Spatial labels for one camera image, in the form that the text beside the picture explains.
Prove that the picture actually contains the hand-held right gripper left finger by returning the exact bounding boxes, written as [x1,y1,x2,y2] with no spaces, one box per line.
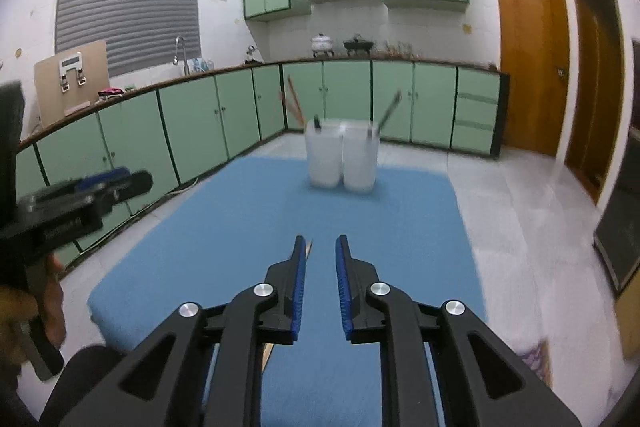
[45,234,308,427]

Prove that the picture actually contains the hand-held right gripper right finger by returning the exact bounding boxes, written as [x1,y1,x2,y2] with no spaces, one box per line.
[335,234,583,427]

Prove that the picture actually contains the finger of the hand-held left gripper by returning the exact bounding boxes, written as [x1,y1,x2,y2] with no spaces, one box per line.
[75,166,132,188]
[100,170,154,208]

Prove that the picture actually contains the white double utensil holder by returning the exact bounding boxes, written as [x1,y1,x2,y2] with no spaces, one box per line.
[304,118,381,194]

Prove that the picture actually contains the brown wooden chopstick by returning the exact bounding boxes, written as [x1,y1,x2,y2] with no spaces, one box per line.
[286,76,306,126]
[278,93,302,125]

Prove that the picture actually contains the person's left hand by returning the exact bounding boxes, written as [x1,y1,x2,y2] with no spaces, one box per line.
[0,254,68,375]

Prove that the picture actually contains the green lower kitchen cabinets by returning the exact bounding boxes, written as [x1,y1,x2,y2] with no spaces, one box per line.
[15,57,511,268]

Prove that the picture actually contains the blue tablecloth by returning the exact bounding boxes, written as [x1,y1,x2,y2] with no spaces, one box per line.
[87,155,488,427]

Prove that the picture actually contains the beige board with white device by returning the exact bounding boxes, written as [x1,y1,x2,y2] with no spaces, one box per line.
[34,39,110,128]

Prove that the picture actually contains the metal sink faucet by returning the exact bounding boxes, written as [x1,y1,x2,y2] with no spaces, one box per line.
[173,36,190,75]

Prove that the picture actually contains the grey window blind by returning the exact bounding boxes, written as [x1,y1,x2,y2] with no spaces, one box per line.
[54,0,201,78]

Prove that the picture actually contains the black cooking pot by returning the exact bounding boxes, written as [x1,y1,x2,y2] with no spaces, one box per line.
[344,36,373,56]

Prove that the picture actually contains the tall black glass cabinet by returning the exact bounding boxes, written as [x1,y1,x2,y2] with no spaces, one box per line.
[592,37,640,298]

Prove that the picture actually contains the closed wooden door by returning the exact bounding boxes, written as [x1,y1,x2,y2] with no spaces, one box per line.
[492,0,571,158]

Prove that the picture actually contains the dark wooden doorway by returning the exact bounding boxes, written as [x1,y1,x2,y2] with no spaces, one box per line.
[565,0,628,208]

